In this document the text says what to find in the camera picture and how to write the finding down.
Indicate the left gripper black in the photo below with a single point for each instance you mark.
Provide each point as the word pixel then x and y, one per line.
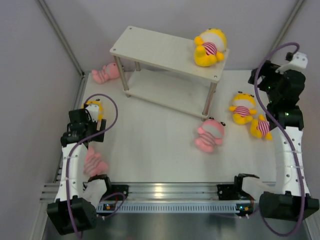
pixel 97 138

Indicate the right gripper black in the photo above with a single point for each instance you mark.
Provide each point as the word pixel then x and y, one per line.
pixel 267 70

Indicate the yellow plush toy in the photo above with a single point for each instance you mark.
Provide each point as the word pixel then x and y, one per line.
pixel 99 103
pixel 243 108
pixel 260 128
pixel 210 47

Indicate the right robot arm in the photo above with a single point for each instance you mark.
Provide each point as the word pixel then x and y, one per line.
pixel 283 123

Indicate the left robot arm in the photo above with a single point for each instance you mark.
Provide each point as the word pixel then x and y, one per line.
pixel 74 209

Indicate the white two-tier shelf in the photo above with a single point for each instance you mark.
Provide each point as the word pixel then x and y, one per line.
pixel 160 68

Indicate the pink plush toy front left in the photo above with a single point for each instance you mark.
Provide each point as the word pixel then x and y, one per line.
pixel 93 163

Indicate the pink plush toy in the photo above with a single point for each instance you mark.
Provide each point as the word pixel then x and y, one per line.
pixel 93 163
pixel 210 134
pixel 108 72

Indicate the pink plush toy back left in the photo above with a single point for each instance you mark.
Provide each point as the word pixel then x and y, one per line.
pixel 108 72

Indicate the pink plush toy centre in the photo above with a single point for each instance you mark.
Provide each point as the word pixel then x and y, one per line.
pixel 210 134

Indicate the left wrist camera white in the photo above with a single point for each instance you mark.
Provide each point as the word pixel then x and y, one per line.
pixel 93 111

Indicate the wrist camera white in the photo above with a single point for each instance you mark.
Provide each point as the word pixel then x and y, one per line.
pixel 93 111
pixel 296 61

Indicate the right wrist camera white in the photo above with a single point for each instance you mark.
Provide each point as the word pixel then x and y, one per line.
pixel 296 61

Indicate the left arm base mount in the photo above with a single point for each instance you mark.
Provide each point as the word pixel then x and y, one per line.
pixel 116 192

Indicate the aluminium corner post right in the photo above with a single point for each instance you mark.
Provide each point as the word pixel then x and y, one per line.
pixel 285 28

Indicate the aluminium corner post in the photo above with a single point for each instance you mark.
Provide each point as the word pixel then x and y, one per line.
pixel 285 28
pixel 43 6

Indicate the aluminium front rail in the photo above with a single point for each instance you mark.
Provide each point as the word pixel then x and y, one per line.
pixel 199 198

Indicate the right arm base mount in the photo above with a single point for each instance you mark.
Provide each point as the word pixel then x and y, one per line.
pixel 230 192

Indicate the aluminium corner post left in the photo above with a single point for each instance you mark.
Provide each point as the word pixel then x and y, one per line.
pixel 43 6

